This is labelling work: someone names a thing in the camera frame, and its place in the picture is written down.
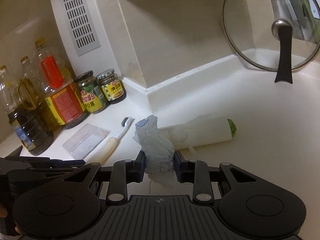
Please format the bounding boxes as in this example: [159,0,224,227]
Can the glass pot lid black handle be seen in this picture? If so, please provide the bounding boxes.
[222,0,319,83]

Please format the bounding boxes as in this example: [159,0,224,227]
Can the soy sauce bottle red handle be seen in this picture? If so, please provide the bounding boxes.
[34,37,89,129]

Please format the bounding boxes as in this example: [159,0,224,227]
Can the oil bottle gold cap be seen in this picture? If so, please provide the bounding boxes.
[15,56,62,136]

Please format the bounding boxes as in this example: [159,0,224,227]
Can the clear plastic box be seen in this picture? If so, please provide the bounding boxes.
[62,124,108,159]

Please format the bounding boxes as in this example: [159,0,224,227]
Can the soybean paste jar black lid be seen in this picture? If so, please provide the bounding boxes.
[74,70,109,114]

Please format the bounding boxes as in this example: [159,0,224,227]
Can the sauce jar checkered lid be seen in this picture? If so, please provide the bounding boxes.
[96,68,126,104]

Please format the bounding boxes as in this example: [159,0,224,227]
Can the grey wall vent grille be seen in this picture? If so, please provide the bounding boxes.
[60,0,100,56]

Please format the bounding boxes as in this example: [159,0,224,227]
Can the sunflower oil bottle blue label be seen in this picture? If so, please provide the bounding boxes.
[1,65,54,156]

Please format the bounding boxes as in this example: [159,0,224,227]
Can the person hand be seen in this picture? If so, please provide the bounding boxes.
[0,203,21,235]

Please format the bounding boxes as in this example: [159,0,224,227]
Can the white tissue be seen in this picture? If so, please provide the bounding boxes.
[133,115,176,193]

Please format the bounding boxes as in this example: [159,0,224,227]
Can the white toothbrush cream handle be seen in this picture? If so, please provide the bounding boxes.
[86,116,133,164]

